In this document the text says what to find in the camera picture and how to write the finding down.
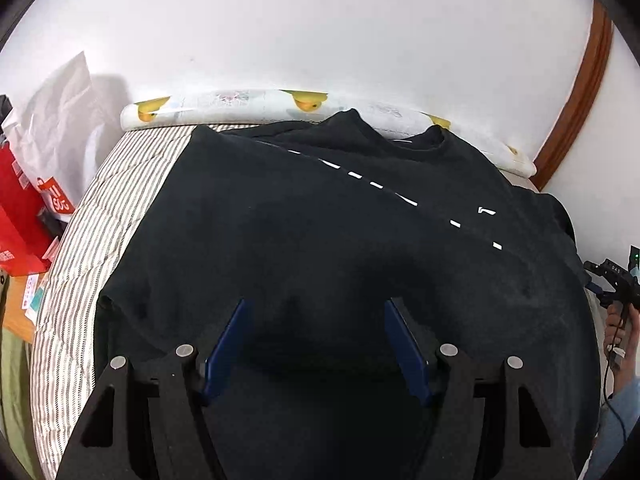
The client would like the person's right forearm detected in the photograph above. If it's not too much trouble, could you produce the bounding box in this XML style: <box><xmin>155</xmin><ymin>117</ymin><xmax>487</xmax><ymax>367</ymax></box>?
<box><xmin>582</xmin><ymin>384</ymin><xmax>640</xmax><ymax>480</ymax></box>

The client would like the brown wooden door frame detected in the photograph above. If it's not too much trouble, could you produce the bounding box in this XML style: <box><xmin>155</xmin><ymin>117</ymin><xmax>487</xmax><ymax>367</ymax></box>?
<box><xmin>529</xmin><ymin>0</ymin><xmax>615</xmax><ymax>192</ymax></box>

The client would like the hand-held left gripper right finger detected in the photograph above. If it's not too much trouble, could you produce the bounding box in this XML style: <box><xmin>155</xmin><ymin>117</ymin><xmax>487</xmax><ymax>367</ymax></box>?
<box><xmin>383</xmin><ymin>298</ymin><xmax>582</xmax><ymax>480</ymax></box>

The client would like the black sweatshirt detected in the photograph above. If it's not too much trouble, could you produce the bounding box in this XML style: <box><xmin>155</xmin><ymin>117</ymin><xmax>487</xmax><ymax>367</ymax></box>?
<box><xmin>95</xmin><ymin>108</ymin><xmax>601</xmax><ymax>480</ymax></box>

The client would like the person's right hand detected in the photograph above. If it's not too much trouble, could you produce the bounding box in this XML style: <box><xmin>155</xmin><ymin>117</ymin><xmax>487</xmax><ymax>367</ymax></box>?
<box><xmin>603</xmin><ymin>302</ymin><xmax>640</xmax><ymax>372</ymax></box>

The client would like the striped quilted mattress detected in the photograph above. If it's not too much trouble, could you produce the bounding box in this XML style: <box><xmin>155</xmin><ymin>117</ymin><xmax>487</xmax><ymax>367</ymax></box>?
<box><xmin>31</xmin><ymin>122</ymin><xmax>556</xmax><ymax>480</ymax></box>

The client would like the duck print bolster pillow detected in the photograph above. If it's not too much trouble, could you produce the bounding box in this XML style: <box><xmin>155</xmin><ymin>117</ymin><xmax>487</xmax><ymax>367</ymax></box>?
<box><xmin>120</xmin><ymin>88</ymin><xmax>537</xmax><ymax>177</ymax></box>

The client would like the black cable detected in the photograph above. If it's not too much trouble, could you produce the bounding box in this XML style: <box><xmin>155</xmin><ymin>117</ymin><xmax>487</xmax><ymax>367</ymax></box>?
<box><xmin>601</xmin><ymin>305</ymin><xmax>632</xmax><ymax>443</ymax></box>

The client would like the white plastic bag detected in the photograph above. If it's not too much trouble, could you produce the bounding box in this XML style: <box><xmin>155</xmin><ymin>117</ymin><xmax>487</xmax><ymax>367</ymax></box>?
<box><xmin>2</xmin><ymin>51</ymin><xmax>132</xmax><ymax>222</ymax></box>

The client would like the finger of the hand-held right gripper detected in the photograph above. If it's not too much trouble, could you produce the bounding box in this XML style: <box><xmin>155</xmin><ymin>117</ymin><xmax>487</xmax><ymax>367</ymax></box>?
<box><xmin>582</xmin><ymin>260</ymin><xmax>609</xmax><ymax>294</ymax></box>

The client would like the wooden side table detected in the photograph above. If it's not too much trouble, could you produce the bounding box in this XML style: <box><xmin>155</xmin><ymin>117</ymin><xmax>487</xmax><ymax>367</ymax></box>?
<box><xmin>0</xmin><ymin>274</ymin><xmax>51</xmax><ymax>347</ymax></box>

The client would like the pile of paper packets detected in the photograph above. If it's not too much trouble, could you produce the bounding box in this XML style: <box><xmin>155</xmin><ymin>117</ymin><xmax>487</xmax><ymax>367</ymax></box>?
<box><xmin>22</xmin><ymin>271</ymin><xmax>52</xmax><ymax>322</ymax></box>

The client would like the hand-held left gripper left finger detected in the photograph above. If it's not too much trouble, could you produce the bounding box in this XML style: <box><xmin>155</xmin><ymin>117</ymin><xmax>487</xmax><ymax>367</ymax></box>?
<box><xmin>55</xmin><ymin>298</ymin><xmax>254</xmax><ymax>480</ymax></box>

